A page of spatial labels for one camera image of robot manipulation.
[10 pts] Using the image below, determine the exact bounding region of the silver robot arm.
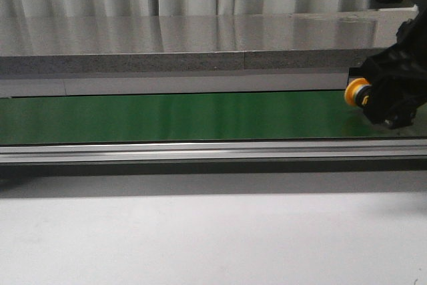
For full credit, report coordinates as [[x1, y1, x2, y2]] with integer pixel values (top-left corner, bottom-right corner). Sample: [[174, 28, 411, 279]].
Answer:
[[356, 0, 426, 129]]

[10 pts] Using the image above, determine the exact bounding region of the green conveyor belt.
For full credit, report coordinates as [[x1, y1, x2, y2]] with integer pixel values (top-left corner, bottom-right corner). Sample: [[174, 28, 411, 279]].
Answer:
[[1, 90, 426, 146]]

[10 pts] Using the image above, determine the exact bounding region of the grey stone counter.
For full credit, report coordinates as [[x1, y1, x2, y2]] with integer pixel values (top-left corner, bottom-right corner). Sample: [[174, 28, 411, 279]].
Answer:
[[1, 10, 415, 97]]

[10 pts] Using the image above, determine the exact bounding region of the aluminium conveyor frame rail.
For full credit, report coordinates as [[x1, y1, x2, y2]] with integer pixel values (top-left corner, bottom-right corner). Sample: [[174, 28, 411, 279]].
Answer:
[[1, 137, 426, 174]]

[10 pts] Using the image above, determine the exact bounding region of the yellow push button switch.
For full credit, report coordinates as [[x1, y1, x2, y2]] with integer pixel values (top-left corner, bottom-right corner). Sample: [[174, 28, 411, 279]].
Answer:
[[344, 77, 371, 107]]

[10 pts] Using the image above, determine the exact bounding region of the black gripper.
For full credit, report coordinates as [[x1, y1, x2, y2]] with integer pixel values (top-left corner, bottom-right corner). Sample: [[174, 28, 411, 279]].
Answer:
[[360, 10, 426, 129]]

